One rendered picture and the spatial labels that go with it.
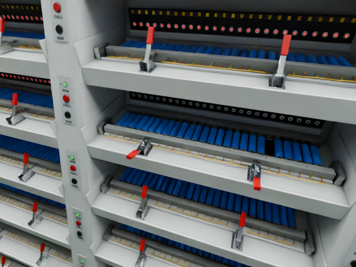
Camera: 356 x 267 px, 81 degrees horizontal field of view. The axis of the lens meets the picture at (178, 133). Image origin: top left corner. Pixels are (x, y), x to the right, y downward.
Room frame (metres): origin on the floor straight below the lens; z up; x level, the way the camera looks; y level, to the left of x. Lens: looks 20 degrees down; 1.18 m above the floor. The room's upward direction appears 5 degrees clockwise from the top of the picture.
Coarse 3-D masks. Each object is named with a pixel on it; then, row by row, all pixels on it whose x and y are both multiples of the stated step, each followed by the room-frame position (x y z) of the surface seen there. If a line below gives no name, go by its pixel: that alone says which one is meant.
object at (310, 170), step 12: (108, 132) 0.54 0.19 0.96; (120, 132) 0.52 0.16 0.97; (132, 132) 0.51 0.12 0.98; (144, 132) 0.51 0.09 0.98; (168, 144) 0.49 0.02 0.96; (180, 144) 0.48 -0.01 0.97; (192, 144) 0.47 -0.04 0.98; (204, 144) 0.47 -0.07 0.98; (204, 156) 0.45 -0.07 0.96; (228, 156) 0.45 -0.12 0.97; (240, 156) 0.44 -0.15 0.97; (252, 156) 0.43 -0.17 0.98; (264, 156) 0.43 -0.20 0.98; (276, 168) 0.42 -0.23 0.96; (288, 168) 0.41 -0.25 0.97; (300, 168) 0.40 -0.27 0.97; (312, 168) 0.40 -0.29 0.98; (324, 168) 0.40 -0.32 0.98
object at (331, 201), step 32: (96, 128) 0.54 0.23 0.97; (288, 128) 0.53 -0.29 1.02; (320, 128) 0.51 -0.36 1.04; (128, 160) 0.47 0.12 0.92; (160, 160) 0.45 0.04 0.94; (192, 160) 0.45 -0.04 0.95; (256, 192) 0.39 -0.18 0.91; (288, 192) 0.37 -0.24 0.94; (320, 192) 0.37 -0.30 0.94; (352, 192) 0.35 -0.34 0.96
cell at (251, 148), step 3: (252, 135) 0.51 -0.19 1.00; (249, 138) 0.51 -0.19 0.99; (252, 138) 0.50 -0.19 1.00; (255, 138) 0.50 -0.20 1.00; (249, 141) 0.50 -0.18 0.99; (252, 141) 0.49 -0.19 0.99; (255, 141) 0.49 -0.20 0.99; (249, 144) 0.48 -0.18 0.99; (252, 144) 0.48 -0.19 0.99; (255, 144) 0.48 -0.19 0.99; (249, 147) 0.47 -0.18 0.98; (252, 147) 0.47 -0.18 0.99; (255, 147) 0.47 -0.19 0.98; (249, 150) 0.46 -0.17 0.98; (252, 150) 0.46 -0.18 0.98; (255, 150) 0.46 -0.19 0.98
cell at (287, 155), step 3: (285, 141) 0.49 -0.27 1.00; (288, 141) 0.49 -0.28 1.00; (282, 144) 0.50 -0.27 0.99; (285, 144) 0.48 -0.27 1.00; (288, 144) 0.48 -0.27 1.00; (285, 147) 0.47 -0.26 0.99; (288, 147) 0.47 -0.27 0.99; (285, 150) 0.46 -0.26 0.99; (288, 150) 0.46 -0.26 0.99; (291, 150) 0.46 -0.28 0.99; (285, 153) 0.45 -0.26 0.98; (288, 153) 0.45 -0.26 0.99; (291, 153) 0.45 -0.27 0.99; (285, 156) 0.44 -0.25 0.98; (288, 156) 0.44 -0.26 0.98; (291, 156) 0.44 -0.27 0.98
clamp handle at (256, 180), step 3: (255, 168) 0.39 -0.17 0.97; (258, 168) 0.39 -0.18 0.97; (255, 171) 0.39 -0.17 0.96; (255, 174) 0.38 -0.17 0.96; (258, 174) 0.38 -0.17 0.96; (255, 177) 0.36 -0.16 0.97; (258, 177) 0.37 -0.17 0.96; (255, 180) 0.35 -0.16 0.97; (258, 180) 0.35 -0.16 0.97; (255, 183) 0.34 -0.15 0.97; (258, 183) 0.34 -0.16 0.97; (255, 186) 0.33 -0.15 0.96; (258, 186) 0.33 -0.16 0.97; (255, 189) 0.33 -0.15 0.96; (258, 189) 0.33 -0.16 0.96
